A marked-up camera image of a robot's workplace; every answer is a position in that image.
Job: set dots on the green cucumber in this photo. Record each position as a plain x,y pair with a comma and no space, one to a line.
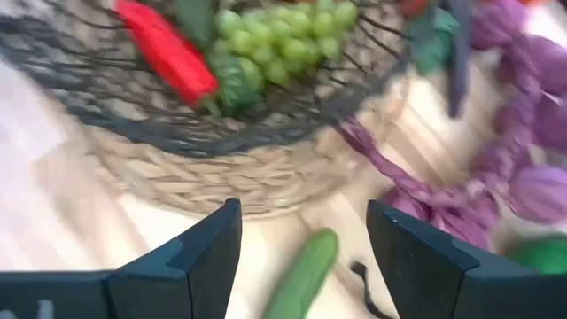
305,274

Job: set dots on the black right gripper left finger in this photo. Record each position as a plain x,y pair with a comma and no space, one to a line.
177,292

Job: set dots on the red chili pepper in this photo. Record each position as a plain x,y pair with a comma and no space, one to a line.
173,57

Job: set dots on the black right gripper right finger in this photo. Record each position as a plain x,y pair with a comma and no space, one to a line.
443,292

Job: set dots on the green bell pepper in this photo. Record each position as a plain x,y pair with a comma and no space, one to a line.
540,254

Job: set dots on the green grape bunch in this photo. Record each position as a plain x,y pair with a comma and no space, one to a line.
283,40

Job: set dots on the round woven straw placemat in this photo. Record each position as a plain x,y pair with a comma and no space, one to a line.
221,186

